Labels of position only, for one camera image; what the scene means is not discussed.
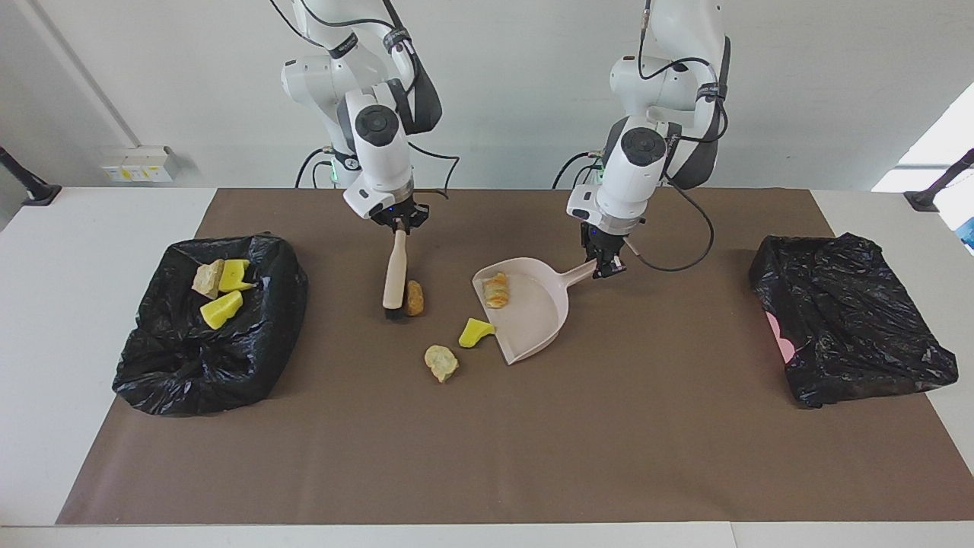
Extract beige hand brush black bristles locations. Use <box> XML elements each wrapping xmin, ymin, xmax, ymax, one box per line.
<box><xmin>383</xmin><ymin>228</ymin><xmax>412</xmax><ymax>320</ymax></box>

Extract beige plastic dustpan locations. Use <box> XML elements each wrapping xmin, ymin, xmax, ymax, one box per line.
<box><xmin>472</xmin><ymin>257</ymin><xmax>602</xmax><ymax>365</ymax></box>

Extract tan striped bread piece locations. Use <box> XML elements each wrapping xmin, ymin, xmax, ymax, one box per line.
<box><xmin>483</xmin><ymin>272</ymin><xmax>512</xmax><ymax>309</ymax></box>

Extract small yellow sponge wedge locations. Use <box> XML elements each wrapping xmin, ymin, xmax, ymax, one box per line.
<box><xmin>458</xmin><ymin>318</ymin><xmax>495</xmax><ymax>349</ymax></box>

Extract pale yellow chip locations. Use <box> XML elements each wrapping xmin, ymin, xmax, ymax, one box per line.
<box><xmin>424</xmin><ymin>345</ymin><xmax>460</xmax><ymax>384</ymax></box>

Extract notched yellow sponge piece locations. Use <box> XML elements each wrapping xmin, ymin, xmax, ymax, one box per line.
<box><xmin>219</xmin><ymin>259</ymin><xmax>256</xmax><ymax>293</ymax></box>

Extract oval yellow sponge piece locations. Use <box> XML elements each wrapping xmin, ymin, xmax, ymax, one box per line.
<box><xmin>199</xmin><ymin>290</ymin><xmax>244</xmax><ymax>330</ymax></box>

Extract beige rock-like sponge chunk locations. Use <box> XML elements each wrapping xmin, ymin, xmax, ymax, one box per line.
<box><xmin>192</xmin><ymin>259</ymin><xmax>226</xmax><ymax>299</ymax></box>

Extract left black trash bag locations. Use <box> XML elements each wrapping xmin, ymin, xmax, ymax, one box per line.
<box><xmin>112</xmin><ymin>233</ymin><xmax>310</xmax><ymax>417</ymax></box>

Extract black bag on pink bin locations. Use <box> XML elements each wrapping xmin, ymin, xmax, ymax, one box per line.
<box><xmin>748</xmin><ymin>233</ymin><xmax>960</xmax><ymax>409</ymax></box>

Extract brown paper table mat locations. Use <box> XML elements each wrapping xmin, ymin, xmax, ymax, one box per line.
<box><xmin>56</xmin><ymin>188</ymin><xmax>974</xmax><ymax>526</ymax></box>

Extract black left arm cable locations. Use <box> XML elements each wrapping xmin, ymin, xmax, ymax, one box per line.
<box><xmin>622</xmin><ymin>0</ymin><xmax>733</xmax><ymax>273</ymax></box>

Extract black left base cable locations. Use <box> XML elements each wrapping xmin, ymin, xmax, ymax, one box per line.
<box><xmin>552</xmin><ymin>151</ymin><xmax>606</xmax><ymax>190</ymax></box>

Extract black base cable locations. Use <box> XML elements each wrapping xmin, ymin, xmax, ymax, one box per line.
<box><xmin>552</xmin><ymin>151</ymin><xmax>606</xmax><ymax>190</ymax></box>
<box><xmin>295</xmin><ymin>148</ymin><xmax>336</xmax><ymax>190</ymax></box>

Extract black right base cable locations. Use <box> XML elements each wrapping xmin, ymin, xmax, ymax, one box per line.
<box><xmin>295</xmin><ymin>148</ymin><xmax>336</xmax><ymax>190</ymax></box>

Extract white wall power strip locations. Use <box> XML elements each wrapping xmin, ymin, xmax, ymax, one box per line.
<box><xmin>101</xmin><ymin>146</ymin><xmax>180</xmax><ymax>183</ymax></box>

